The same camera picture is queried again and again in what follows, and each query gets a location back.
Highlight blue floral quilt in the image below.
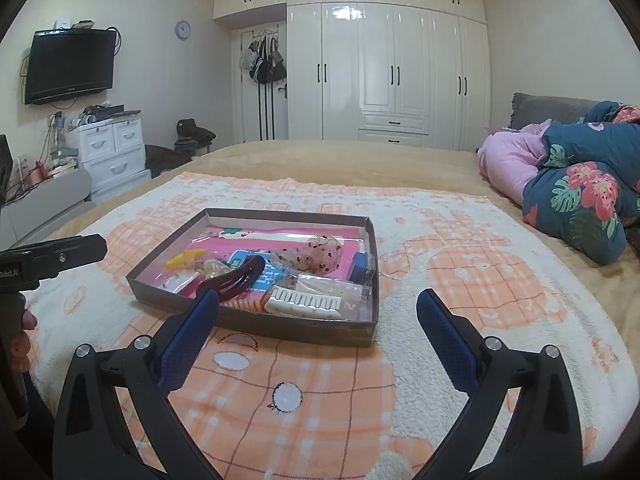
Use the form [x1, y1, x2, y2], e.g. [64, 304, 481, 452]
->
[521, 100, 640, 266]

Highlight clear yellow hair claw clip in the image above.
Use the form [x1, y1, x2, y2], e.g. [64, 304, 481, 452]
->
[196, 257, 237, 280]

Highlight white drawer chest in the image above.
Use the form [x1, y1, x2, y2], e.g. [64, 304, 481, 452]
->
[66, 116, 153, 202]

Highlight small clear plastic bag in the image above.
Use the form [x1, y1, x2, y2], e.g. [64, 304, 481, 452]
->
[295, 274, 374, 319]

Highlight white door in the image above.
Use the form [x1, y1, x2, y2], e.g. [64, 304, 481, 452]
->
[230, 26, 290, 144]

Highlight pink quilt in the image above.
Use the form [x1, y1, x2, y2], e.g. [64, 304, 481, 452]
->
[476, 119, 552, 207]

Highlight hanging bags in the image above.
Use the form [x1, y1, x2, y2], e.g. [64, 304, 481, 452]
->
[239, 36, 288, 86]

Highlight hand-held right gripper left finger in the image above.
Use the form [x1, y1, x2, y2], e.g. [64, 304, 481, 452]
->
[51, 289, 224, 480]

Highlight small blue jewelry packet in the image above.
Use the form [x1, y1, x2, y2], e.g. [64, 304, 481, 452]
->
[349, 251, 374, 282]

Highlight person's left hand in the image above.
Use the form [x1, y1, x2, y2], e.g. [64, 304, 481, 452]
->
[10, 306, 39, 374]

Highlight grey chair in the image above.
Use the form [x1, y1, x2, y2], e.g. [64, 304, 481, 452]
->
[0, 166, 99, 252]

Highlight shallow brown cardboard box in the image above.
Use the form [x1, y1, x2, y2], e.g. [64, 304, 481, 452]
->
[124, 206, 381, 349]

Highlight pile of dark clothes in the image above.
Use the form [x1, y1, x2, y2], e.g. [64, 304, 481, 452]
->
[174, 118, 218, 154]

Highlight grey headboard cushion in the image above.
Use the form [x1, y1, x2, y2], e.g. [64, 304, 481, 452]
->
[508, 91, 609, 129]

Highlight black wall television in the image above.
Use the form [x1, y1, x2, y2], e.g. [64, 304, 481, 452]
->
[23, 27, 118, 107]

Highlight maroon hair clip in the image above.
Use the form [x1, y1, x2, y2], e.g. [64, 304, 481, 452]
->
[194, 254, 267, 304]

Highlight white earring card in bag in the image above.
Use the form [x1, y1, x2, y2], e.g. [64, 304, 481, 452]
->
[159, 269, 202, 294]

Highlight orange ribbed hair roller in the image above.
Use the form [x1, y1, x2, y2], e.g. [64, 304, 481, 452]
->
[219, 296, 267, 314]

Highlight dotted sheer hair bow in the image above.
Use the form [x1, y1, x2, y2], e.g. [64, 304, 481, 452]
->
[277, 233, 347, 278]

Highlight yellow ring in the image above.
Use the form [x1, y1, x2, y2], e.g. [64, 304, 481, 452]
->
[165, 250, 207, 269]

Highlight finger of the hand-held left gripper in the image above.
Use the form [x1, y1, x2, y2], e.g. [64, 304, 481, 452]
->
[27, 233, 109, 279]

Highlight clutter on drawer chest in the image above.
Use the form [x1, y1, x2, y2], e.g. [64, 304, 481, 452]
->
[80, 103, 143, 124]

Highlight white wardrobe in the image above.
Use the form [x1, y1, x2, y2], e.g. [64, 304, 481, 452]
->
[212, 0, 494, 152]

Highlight dark brown cloth heap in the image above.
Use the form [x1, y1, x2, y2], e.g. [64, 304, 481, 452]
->
[144, 144, 194, 179]

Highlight cream hair claw clip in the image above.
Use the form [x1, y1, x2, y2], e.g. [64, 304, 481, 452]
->
[263, 284, 352, 321]

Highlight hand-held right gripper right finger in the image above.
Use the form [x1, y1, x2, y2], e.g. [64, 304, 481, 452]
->
[416, 288, 584, 480]

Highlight orange plaid fleece blanket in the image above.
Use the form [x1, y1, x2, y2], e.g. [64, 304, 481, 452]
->
[24, 171, 627, 480]

